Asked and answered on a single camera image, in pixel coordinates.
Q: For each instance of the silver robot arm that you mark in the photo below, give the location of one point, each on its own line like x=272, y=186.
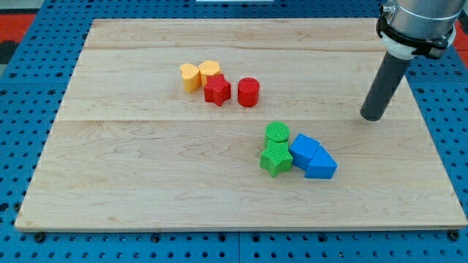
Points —
x=410, y=28

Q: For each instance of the green cylinder block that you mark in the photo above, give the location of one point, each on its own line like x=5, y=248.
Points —
x=277, y=132

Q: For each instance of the red star block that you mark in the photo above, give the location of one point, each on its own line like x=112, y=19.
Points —
x=217, y=90

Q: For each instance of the red cylinder block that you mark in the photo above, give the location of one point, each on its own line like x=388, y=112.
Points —
x=248, y=92

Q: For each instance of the green star block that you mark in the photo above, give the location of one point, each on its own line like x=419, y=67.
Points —
x=276, y=158

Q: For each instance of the yellow hexagon block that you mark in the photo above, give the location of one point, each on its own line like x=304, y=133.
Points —
x=208, y=68

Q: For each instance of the yellow heart block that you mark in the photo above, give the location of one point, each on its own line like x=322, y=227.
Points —
x=191, y=77

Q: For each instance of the blue cube block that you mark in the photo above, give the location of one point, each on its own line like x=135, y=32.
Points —
x=302, y=150

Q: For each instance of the blue triangular block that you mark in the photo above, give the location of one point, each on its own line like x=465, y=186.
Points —
x=321, y=166

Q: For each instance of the light wooden board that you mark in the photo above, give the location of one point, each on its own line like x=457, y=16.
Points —
x=131, y=151

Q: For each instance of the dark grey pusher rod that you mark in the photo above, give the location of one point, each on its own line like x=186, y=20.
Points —
x=383, y=87

